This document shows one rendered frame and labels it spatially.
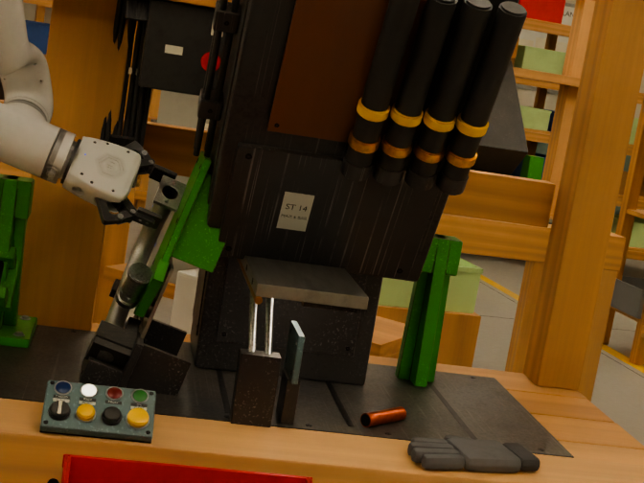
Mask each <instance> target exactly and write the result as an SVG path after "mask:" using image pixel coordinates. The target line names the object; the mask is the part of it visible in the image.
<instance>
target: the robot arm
mask: <svg viewBox="0 0 644 483"><path fill-rule="evenodd" d="M0 79H1V82H2V86H3V90H4V99H5V100H4V103H0V162H3V163H5V164H8V165H10V166H13V167H15V168H17V169H19V170H22V171H24V172H26V173H30V174H33V175H35V176H38V177H41V178H42V179H45V180H47V181H50V182H52V183H55V184H56V183H57V181H58V178H60V179H61V181H60V183H61V184H63V185H62V187H63V188H64V189H66V190H67V191H69V192H70V193H72V194H74V195H75V196H78V197H80V198H81V199H83V200H85V201H87V202H89V203H91V204H93V205H95V206H97V207H98V210H99V214H100V218H101V221H102V224H103V225H110V224H118V225H119V224H123V223H126V222H128V223H131V222H132V221H135V222H138V223H140V224H143V225H145V226H147V227H151V228H153V229H157V227H158V225H159V223H160V222H161V220H162V216H161V215H158V214H156V213H154V212H152V211H150V210H147V209H145V208H142V207H139V208H138V210H137V209H136V208H135V207H134V206H133V204H132V203H131V202H130V201H129V199H128V198H127V196H128V194H129V192H130V190H131V187H132V185H133V182H134V179H135V177H136V175H139V174H147V173H148V174H149V178H151V179H153V180H155V181H158V182H160V181H161V179H162V176H163V175H165V176H168V177H170V178H172V179H176V177H177V173H176V172H173V171H171V170H169V169H166V168H164V167H162V166H159V165H157V164H154V163H155V161H154V159H152V158H151V157H150V155H149V153H148V152H147V151H146V150H144V149H143V148H142V146H141V145H140V144H139V143H138V142H136V141H134V142H132V143H130V144H128V145H126V146H125V147H121V146H119V145H116V144H113V143H109V142H106V141H104V140H100V139H96V138H91V137H85V136H83V137H82V140H81V139H79V140H78V142H75V141H74V140H75V137H76V134H74V133H72V132H70V131H67V130H65V129H63V128H60V127H58V126H54V125H52V124H50V122H51V119H52V116H53V110H54V99H53V89H52V83H51V77H50V71H49V67H48V63H47V60H46V58H45V56H44V55H43V53H42V52H41V51H40V50H39V49H38V48H37V47H36V46H35V45H33V43H31V42H29V39H28V35H27V28H26V21H25V14H24V8H23V1H22V0H0ZM109 212H113V213H118V212H119V213H118V214H110V213H109Z"/></svg>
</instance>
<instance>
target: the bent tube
mask: <svg viewBox="0 0 644 483"><path fill-rule="evenodd" d="M185 188H186V184H184V183H182V182H179V181H177V180H175V179H172V178H170V177H168V176H165V175H163V176H162V179H161V181H160V184H159V186H158V189H157V192H156V194H155V197H154V199H153V202H152V203H154V204H153V206H152V208H151V211H152V212H153V213H156V214H158V215H161V216H162V220H161V222H160V223H159V225H158V227H157V229H153V228H151V227H147V226H145V225H143V227H142V230H141V232H140V234H139V236H138V239H137V241H136V243H135V245H134V247H133V250H132V252H131V254H130V257H129V259H128V262H127V264H126V268H125V271H124V273H123V276H122V279H121V281H120V284H119V286H118V288H117V290H118V289H119V288H120V287H121V286H122V284H123V282H124V281H125V279H126V277H127V271H128V269H129V267H130V266H131V265H132V264H135V263H142V264H145V265H147V262H148V260H149V258H150V254H151V251H152V249H153V248H154V245H155V243H156V241H157V239H158V236H159V234H160V232H161V230H162V228H163V226H164V224H165V222H166V220H167V218H168V216H169V214H170V212H171V211H174V212H176V211H177V209H178V206H179V203H180V201H181V198H182V196H183V193H184V191H185ZM129 310H130V309H124V308H122V307H121V306H119V305H118V304H117V302H116V300H115V296H114V299H113V302H112V304H111V307H110V310H109V312H108V315H107V317H106V319H105V321H106V322H108V323H111V324H113V325H116V326H119V327H121V328H123V327H124V325H125V323H126V320H127V315H128V313H129Z"/></svg>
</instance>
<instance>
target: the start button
mask: <svg viewBox="0 0 644 483"><path fill-rule="evenodd" d="M127 421H128V423H129V424H130V425H131V426H134V427H143V426H145V425H146V424H147V423H148V421H149V414H148V412H147V411H146V410H145V409H143V408H133V409H131V410H130V411H129V412H128V414H127Z"/></svg>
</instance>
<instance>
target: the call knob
mask: <svg viewBox="0 0 644 483"><path fill-rule="evenodd" d="M69 410H70V407H69V405H68V403H67V402H64V401H61V400H59V401H56V402H53V403H52V404H51V406H50V414H51V415H52V416H53V417H55V418H57V419H62V418H65V417H66V416H67V415H68V414H69Z"/></svg>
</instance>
